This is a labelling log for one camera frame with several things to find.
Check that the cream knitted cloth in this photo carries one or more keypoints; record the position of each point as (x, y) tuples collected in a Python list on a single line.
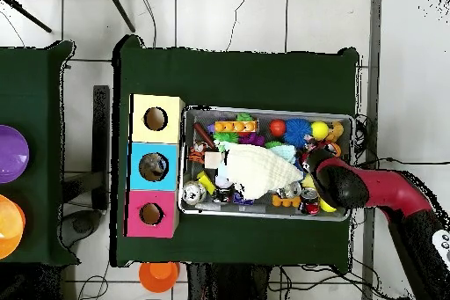
[(260, 169)]

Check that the mint knitted cloth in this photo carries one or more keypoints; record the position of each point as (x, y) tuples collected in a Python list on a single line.
[(286, 153)]

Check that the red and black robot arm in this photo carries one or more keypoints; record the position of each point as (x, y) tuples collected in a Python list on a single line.
[(383, 187)]

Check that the silver mesh bin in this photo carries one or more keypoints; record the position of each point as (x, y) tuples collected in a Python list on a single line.
[(267, 114)]

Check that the wooden box with three holes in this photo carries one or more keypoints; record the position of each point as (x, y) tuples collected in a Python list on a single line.
[(168, 184)]

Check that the plain wooden cube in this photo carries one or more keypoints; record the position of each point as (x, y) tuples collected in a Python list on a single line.
[(212, 160)]

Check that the orange toy building block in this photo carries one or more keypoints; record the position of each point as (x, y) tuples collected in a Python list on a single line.
[(236, 127)]

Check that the tiger striped plush toy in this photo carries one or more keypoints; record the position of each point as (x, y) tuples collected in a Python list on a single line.
[(197, 154)]

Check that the dark green table cloth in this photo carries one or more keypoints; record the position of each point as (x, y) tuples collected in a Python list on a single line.
[(228, 78), (35, 103)]

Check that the blue spiky rubber ball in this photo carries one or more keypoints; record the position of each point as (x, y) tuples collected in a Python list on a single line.
[(298, 132)]

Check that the yellow smooth ball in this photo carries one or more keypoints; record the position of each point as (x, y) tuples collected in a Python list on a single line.
[(320, 130)]

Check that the crushed red drink can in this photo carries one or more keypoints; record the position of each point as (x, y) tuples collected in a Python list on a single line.
[(310, 201)]

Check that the orange toy basketball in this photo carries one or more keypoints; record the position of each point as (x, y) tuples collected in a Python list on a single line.
[(337, 148)]

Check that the orange plastic cup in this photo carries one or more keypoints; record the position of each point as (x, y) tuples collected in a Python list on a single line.
[(158, 277)]

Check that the purple plastic plate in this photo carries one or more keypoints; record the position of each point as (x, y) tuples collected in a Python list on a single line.
[(12, 154)]

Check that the orange plastic bowl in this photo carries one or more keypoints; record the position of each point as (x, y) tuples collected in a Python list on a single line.
[(8, 226)]

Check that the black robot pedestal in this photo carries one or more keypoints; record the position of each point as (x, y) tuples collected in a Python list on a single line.
[(225, 286)]

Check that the black metal frame legs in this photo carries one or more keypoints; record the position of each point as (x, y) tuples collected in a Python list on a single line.
[(121, 11)]

